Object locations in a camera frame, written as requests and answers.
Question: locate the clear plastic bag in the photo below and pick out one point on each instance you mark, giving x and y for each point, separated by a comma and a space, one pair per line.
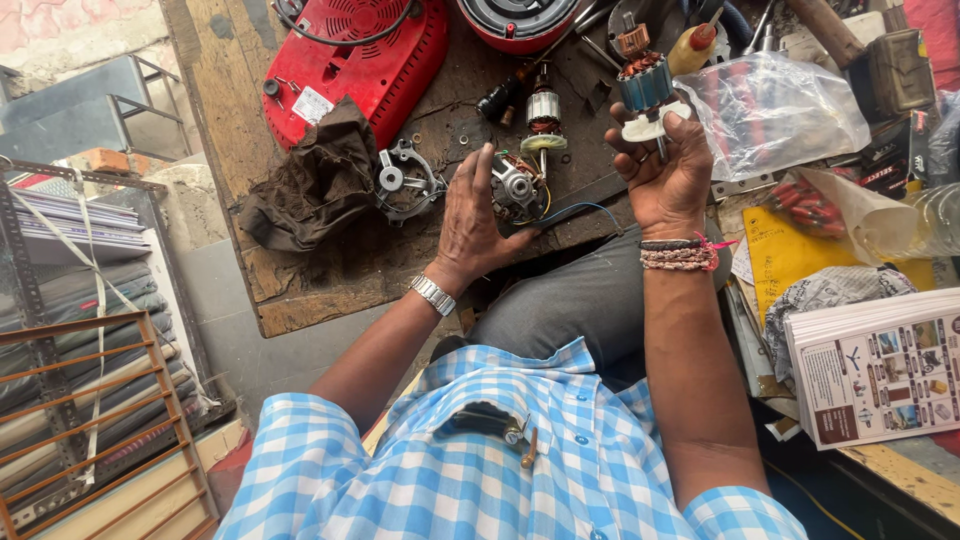
772, 112

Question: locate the grey motor stator housing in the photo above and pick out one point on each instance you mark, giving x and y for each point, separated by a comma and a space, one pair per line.
516, 187

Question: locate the orange metal rack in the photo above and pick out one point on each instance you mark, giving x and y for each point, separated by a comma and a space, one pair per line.
97, 427

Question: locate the grey metal bench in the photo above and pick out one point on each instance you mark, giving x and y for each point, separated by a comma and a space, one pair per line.
75, 105

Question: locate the olive green box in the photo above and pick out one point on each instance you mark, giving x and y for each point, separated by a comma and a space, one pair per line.
900, 71

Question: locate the crumpled newspaper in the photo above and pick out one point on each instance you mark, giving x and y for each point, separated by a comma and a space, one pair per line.
832, 300

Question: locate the red appliance base cover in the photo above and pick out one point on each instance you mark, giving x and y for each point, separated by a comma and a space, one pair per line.
360, 75

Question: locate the red round appliance body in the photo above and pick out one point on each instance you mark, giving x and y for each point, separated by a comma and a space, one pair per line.
517, 22

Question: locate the yellow oil bottle red cap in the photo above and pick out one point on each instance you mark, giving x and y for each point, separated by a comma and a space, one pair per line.
691, 46

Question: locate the silver armature rotor pale fan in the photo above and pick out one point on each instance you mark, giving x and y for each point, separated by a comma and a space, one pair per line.
543, 116

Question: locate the yellow paper envelope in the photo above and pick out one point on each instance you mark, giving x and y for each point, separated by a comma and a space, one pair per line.
787, 255

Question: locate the blue armature rotor white fan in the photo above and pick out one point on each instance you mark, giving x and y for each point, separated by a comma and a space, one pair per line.
643, 86

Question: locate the black cylindrical capacitor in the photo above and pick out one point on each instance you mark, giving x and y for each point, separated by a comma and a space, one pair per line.
496, 100

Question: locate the person's left hand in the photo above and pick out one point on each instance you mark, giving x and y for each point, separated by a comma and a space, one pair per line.
469, 232

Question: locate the grey metal motor bracket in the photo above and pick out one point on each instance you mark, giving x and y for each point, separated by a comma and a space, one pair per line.
405, 180

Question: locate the grey trousers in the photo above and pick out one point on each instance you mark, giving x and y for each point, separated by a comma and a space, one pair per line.
577, 292

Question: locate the bag of red parts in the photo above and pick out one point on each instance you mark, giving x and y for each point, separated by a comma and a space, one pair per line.
806, 206

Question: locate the person's right hand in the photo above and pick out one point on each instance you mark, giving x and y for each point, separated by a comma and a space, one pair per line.
667, 191

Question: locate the brown crumpled cloth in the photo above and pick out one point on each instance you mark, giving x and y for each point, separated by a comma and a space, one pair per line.
315, 180

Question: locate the stack of printed leaflets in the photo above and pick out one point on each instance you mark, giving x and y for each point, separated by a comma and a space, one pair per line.
877, 367

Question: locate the silver wristwatch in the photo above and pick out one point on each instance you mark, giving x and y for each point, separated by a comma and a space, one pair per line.
433, 294

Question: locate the blue checked shirt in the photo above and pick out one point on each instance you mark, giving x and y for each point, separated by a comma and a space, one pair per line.
480, 465

